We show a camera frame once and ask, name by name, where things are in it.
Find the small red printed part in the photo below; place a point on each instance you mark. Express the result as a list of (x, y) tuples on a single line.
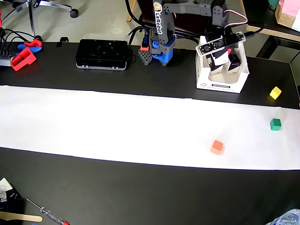
[(35, 43)]

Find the black plastic tool case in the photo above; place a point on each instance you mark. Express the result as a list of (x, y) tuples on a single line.
[(102, 54)]

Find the yellow wooden cube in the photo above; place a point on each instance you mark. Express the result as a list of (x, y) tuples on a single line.
[(275, 93)]

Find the black and white booklet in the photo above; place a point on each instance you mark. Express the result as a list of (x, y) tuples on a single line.
[(9, 197)]

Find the blue printed part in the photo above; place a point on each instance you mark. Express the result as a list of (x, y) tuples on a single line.
[(21, 47), (35, 49)]

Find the green wooden cube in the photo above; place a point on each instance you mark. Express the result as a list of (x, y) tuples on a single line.
[(275, 124)]

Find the white cardboard napkin box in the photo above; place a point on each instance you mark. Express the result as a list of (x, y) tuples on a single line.
[(220, 87)]

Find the teal tumbler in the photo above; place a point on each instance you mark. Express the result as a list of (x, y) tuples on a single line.
[(273, 2)]

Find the wooden edged side table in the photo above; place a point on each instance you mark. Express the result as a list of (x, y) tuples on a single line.
[(269, 34)]

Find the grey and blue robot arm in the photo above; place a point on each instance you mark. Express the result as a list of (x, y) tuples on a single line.
[(161, 25)]

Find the clear plastic water bottle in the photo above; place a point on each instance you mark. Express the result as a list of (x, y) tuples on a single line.
[(288, 218)]

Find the long white paper sheet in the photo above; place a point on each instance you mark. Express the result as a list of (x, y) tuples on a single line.
[(117, 126)]

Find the silver office chair base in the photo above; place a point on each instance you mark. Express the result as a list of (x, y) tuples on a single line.
[(54, 5)]

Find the orange wooden cube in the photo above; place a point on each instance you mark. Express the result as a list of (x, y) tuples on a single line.
[(216, 147)]

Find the flat wooden stick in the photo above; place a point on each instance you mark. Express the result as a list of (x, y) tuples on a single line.
[(21, 217)]

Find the large red printed bracket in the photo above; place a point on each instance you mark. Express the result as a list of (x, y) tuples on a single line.
[(23, 58)]

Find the small black clip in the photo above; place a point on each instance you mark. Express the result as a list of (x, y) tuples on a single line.
[(62, 41)]

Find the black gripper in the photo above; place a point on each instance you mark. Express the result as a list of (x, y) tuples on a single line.
[(217, 60)]

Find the silver USB hub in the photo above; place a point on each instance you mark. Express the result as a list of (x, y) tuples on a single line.
[(4, 61)]

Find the pink paper bag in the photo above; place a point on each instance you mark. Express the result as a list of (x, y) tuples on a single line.
[(289, 7)]

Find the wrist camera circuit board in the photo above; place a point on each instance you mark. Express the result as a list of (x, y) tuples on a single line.
[(218, 44)]

